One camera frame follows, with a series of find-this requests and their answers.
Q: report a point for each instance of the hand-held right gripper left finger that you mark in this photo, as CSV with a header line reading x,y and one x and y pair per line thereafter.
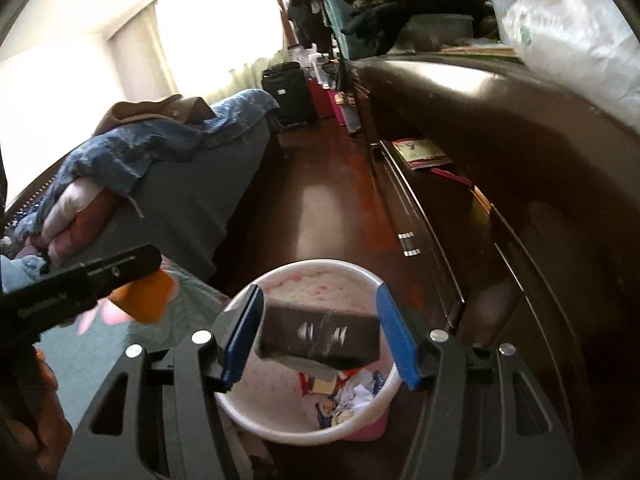
x,y
245,335

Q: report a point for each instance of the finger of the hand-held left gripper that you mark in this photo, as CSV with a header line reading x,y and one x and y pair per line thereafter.
x,y
115,272

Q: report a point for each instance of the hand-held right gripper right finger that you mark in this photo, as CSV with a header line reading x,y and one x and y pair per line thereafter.
x,y
397,335

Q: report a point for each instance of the dark brown box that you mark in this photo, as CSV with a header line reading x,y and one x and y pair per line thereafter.
x,y
320,330

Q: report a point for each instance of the white speckled wastebasket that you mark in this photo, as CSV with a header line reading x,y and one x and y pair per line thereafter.
x,y
310,280

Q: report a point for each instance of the person's left hand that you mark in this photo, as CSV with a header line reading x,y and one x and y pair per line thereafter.
x,y
52,420

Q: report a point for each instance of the light blue fleece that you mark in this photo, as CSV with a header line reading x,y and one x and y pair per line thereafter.
x,y
22,270

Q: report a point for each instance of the folded pink white quilts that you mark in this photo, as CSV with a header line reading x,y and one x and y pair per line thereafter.
x,y
80,220

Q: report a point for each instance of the teal floral tablecloth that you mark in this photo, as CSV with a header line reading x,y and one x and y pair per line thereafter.
x,y
170,325

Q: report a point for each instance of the bed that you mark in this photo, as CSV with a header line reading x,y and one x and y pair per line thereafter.
x,y
200,210

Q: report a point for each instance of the blue patterned duvet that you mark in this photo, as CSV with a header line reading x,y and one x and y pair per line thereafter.
x,y
150,150

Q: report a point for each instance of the brown blanket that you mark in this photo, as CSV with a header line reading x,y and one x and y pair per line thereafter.
x,y
145,112

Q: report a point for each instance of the red booklet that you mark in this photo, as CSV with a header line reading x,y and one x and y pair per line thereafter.
x,y
420,152

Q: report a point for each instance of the dark wooden dresser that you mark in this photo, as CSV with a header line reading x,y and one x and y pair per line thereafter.
x,y
525,185

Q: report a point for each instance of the black suitcase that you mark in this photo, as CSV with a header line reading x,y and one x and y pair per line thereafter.
x,y
287,95

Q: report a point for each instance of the red plastic container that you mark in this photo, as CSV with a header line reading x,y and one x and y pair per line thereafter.
x,y
320,100

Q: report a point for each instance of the pale sheer curtain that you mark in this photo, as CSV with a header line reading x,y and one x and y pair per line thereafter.
x,y
200,35

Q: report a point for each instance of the teal covered cabinet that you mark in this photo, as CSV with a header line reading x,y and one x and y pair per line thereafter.
x,y
345,35

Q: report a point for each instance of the dark hanging jackets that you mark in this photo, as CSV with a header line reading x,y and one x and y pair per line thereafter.
x,y
305,5

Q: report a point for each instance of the white plastic bag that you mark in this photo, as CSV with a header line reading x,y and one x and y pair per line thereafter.
x,y
575,20

